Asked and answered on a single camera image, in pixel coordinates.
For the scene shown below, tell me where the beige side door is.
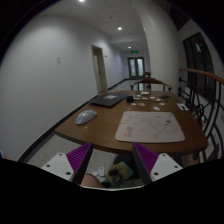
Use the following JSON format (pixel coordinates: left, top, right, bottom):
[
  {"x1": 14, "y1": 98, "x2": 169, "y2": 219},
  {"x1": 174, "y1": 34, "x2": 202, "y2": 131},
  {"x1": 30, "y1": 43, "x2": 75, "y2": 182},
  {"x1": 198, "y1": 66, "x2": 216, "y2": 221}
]
[{"x1": 92, "y1": 45, "x2": 108, "y2": 93}]

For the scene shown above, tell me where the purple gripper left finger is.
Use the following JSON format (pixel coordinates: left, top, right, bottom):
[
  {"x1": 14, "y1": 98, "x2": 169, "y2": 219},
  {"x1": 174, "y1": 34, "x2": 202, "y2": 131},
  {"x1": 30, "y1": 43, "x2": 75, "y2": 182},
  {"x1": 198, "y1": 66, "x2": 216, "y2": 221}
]
[{"x1": 42, "y1": 142, "x2": 93, "y2": 185}]

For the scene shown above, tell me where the black iron railing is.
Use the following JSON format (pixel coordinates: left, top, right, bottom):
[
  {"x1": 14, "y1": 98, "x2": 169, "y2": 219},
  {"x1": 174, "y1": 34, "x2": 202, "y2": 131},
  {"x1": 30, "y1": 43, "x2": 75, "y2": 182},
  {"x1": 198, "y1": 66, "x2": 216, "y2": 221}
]
[{"x1": 178, "y1": 75, "x2": 224, "y2": 162}]

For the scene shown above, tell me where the yellow green shoe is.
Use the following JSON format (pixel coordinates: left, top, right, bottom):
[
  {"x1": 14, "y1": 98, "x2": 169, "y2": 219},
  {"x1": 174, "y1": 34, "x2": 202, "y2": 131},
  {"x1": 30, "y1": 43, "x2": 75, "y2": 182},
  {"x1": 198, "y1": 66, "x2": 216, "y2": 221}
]
[{"x1": 106, "y1": 162, "x2": 134, "y2": 186}]

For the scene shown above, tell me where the double glass exit door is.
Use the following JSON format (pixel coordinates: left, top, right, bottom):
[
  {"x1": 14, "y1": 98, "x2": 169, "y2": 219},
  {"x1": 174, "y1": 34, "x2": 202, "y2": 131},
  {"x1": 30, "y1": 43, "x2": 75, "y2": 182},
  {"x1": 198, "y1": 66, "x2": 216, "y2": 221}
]
[{"x1": 128, "y1": 57, "x2": 145, "y2": 79}]

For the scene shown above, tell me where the small black box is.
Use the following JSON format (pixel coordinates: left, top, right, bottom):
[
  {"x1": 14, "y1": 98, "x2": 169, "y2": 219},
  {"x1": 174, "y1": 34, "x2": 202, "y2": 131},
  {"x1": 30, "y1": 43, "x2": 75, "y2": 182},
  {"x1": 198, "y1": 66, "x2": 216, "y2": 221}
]
[{"x1": 126, "y1": 95, "x2": 134, "y2": 103}]

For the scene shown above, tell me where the white card on table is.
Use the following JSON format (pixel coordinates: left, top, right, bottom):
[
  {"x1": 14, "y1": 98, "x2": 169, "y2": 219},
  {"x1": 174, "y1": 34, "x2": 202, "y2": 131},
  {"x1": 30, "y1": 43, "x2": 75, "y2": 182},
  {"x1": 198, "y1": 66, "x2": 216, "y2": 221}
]
[{"x1": 177, "y1": 103, "x2": 189, "y2": 111}]

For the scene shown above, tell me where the dark closed laptop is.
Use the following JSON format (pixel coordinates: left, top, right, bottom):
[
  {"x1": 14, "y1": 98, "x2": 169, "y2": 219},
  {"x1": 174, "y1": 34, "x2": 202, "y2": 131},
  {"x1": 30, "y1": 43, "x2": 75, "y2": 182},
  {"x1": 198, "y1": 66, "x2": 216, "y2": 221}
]
[{"x1": 89, "y1": 92, "x2": 127, "y2": 107}]

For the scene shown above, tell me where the green exit sign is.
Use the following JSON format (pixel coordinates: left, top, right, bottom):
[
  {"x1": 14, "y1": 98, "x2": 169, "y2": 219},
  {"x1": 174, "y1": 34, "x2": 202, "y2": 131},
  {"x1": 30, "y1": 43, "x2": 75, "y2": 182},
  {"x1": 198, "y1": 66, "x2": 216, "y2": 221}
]
[{"x1": 131, "y1": 50, "x2": 139, "y2": 54}]

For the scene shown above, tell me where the white computer mouse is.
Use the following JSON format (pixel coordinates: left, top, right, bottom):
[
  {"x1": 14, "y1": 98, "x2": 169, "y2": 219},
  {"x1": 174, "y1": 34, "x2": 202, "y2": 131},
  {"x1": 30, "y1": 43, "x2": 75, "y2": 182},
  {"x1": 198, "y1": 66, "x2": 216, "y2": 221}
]
[{"x1": 75, "y1": 110, "x2": 97, "y2": 125}]

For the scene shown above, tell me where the wooden chair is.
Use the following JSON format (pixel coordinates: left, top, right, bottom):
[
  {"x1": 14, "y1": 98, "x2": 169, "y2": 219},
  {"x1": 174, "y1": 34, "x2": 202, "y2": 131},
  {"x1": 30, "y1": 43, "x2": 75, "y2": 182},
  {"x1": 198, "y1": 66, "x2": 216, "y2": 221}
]
[{"x1": 130, "y1": 77, "x2": 172, "y2": 92}]

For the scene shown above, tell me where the wooden stair handrail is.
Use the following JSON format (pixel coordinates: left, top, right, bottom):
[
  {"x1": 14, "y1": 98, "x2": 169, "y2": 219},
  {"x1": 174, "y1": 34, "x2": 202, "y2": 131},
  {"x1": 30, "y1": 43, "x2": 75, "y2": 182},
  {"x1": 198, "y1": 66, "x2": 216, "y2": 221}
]
[{"x1": 179, "y1": 68, "x2": 224, "y2": 85}]

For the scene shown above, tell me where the dark arched window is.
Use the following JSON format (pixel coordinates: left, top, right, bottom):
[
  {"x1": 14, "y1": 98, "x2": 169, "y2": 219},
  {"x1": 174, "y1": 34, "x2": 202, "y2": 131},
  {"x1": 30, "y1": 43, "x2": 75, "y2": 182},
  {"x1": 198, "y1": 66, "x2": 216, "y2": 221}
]
[{"x1": 183, "y1": 33, "x2": 216, "y2": 101}]

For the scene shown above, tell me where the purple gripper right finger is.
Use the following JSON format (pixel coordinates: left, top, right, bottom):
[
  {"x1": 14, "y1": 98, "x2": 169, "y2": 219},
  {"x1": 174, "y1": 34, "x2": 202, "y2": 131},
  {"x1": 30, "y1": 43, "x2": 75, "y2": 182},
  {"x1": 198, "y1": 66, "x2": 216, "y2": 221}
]
[{"x1": 132, "y1": 143, "x2": 182, "y2": 185}]

